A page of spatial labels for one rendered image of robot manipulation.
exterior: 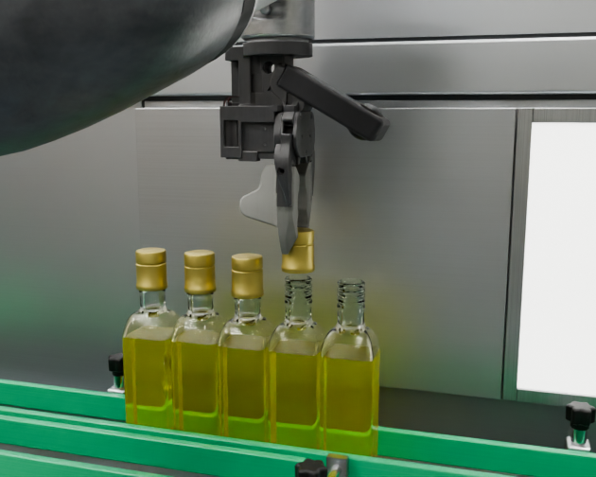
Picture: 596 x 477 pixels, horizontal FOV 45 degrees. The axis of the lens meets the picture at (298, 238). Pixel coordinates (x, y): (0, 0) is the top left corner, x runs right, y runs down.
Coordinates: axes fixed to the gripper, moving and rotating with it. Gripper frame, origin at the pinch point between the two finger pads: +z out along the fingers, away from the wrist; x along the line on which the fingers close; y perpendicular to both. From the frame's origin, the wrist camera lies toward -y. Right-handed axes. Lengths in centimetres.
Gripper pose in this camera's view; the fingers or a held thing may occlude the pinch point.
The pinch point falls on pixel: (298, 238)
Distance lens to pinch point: 75.9
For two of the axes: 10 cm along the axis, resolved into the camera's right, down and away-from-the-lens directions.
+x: -2.8, 1.7, -9.4
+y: -9.6, -0.5, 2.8
